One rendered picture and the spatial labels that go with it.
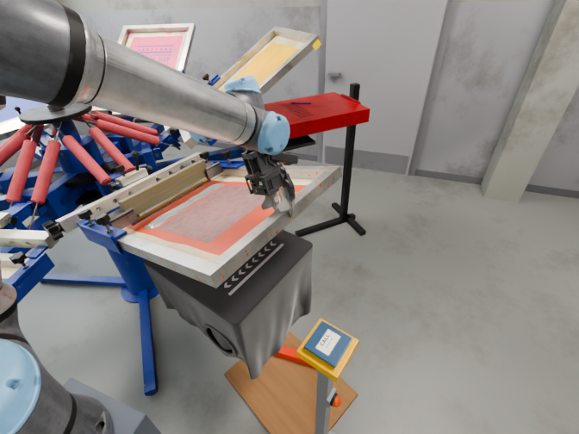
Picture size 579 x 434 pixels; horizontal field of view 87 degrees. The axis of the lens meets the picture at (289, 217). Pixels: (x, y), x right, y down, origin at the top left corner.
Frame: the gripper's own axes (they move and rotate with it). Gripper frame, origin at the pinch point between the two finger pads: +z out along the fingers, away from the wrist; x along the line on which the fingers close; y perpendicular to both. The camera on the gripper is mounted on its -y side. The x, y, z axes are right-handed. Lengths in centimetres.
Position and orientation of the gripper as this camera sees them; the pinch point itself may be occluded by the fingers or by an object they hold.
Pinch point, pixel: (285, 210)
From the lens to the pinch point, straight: 85.1
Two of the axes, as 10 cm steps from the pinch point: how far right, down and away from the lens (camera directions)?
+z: 2.6, 8.5, 4.6
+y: -5.8, 5.2, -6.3
